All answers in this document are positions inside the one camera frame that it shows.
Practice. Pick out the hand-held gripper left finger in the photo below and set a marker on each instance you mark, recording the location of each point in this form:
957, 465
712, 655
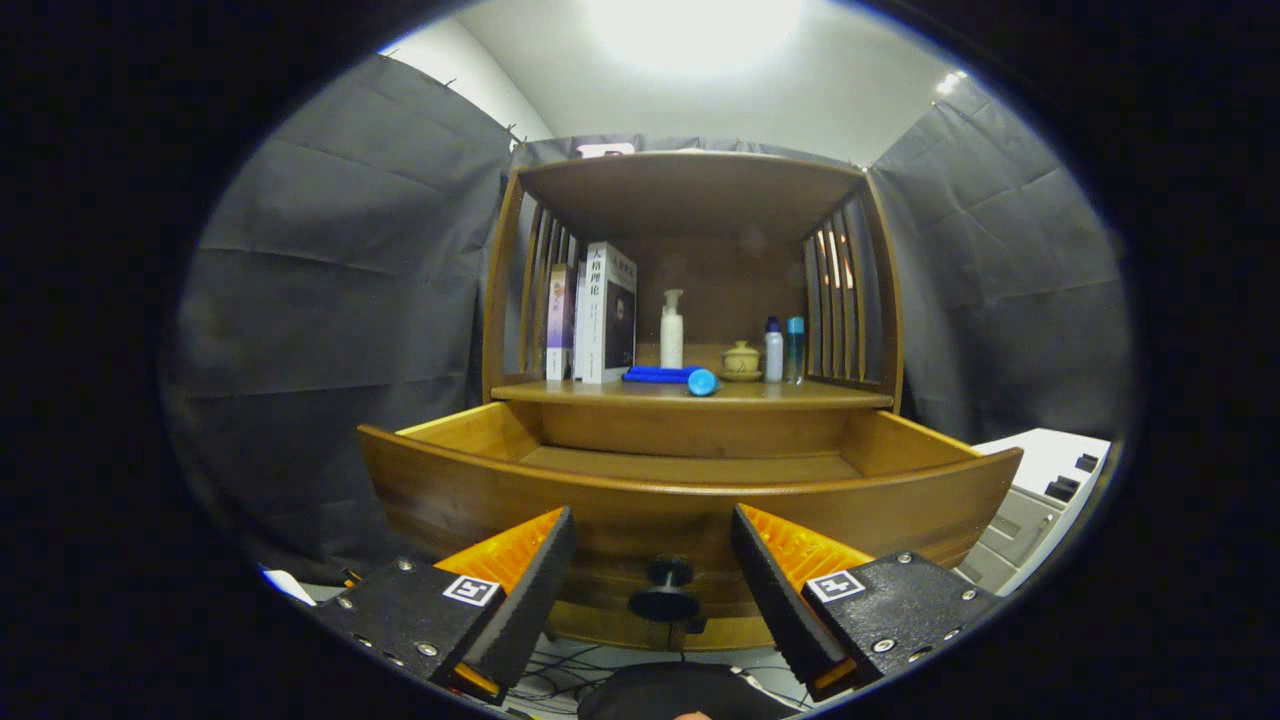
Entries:
528, 590

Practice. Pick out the yellow lidded teacup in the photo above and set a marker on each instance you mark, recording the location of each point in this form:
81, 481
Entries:
741, 360

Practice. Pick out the blue and white tube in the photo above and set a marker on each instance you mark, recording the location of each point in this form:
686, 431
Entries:
703, 382

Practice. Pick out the wooden drawer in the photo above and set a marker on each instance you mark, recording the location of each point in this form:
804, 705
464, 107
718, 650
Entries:
650, 520

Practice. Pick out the white flat object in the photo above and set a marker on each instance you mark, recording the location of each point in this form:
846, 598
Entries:
290, 585

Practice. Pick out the white bottle with blue cap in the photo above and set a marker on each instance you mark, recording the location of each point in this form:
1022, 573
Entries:
773, 355

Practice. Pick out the folded blue cloth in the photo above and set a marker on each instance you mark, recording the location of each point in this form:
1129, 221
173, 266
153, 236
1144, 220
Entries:
655, 375

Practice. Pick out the wooden cabinet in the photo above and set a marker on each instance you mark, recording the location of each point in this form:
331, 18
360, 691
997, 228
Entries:
720, 270

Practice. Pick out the black drawer knob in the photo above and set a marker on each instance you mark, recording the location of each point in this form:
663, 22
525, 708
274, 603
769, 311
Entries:
663, 603

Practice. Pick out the translucent blue bottle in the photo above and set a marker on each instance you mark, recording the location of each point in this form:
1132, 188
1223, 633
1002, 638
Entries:
795, 350

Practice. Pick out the white filing cabinet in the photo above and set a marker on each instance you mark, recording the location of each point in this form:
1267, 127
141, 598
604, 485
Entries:
1040, 455

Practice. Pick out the black backdrop cloth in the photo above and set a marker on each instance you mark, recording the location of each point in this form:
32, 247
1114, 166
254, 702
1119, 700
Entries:
330, 300

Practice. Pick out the white pump bottle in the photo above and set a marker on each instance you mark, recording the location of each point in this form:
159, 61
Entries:
671, 340

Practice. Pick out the thick white book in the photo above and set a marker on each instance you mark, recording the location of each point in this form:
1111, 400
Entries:
600, 320

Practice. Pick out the wooden countertop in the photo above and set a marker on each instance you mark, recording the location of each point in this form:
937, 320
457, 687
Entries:
780, 393

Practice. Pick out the thin purple book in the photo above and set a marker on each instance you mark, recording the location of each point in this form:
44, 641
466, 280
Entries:
560, 320

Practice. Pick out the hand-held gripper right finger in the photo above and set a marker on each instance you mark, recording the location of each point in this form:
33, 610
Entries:
780, 600

